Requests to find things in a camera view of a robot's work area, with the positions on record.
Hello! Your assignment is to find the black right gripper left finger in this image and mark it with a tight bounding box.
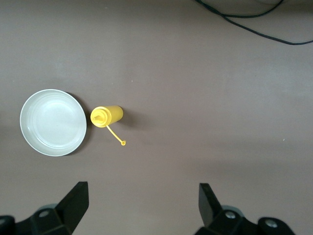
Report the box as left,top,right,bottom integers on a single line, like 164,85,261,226
0,181,89,235

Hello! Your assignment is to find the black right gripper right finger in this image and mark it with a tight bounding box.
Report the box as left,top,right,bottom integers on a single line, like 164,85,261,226
197,183,294,235

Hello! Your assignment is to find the yellow mustard squeeze bottle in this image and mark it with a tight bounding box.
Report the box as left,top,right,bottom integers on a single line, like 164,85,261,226
90,105,127,146

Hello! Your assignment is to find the beige plate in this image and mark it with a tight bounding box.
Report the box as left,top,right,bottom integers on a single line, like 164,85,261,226
20,89,88,157

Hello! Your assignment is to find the long black looping cable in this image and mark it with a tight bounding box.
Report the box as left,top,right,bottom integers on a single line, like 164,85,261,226
194,0,313,46

